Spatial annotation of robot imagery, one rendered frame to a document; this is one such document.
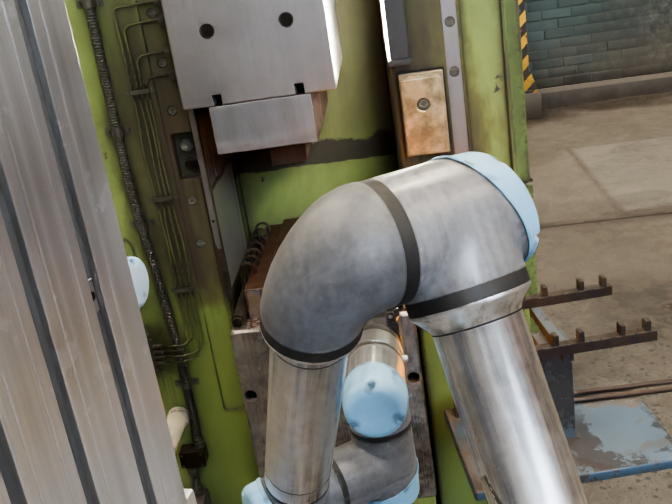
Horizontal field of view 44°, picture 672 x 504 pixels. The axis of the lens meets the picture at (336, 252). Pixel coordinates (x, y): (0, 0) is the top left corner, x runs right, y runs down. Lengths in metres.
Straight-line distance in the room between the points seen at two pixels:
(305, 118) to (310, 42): 0.14
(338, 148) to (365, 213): 1.46
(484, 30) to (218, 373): 0.98
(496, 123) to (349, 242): 1.15
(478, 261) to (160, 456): 0.34
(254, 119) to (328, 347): 0.97
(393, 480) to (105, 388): 0.63
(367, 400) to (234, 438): 1.16
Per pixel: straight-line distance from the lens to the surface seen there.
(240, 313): 1.75
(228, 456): 2.14
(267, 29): 1.62
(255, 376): 1.78
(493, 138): 1.82
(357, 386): 0.97
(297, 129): 1.65
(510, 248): 0.75
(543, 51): 7.69
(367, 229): 0.69
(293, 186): 2.18
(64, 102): 0.45
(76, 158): 0.45
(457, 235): 0.72
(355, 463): 1.02
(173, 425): 2.02
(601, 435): 1.76
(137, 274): 1.17
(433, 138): 1.77
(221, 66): 1.64
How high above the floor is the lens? 1.62
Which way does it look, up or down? 20 degrees down
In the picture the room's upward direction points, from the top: 9 degrees counter-clockwise
